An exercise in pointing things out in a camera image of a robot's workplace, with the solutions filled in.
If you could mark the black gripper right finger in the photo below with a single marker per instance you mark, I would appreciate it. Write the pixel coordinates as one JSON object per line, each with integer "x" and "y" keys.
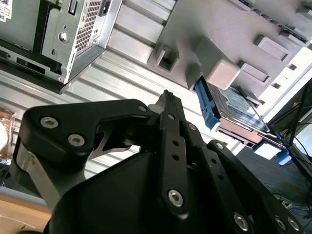
{"x": 243, "y": 180}

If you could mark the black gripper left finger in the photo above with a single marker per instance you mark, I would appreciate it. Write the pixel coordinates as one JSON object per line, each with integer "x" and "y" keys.
{"x": 61, "y": 126}

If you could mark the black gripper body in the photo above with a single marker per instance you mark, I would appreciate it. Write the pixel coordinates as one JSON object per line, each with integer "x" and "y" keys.
{"x": 109, "y": 207}

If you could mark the hard disk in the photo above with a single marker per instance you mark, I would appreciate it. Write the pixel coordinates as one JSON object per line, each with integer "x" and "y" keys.
{"x": 234, "y": 102}

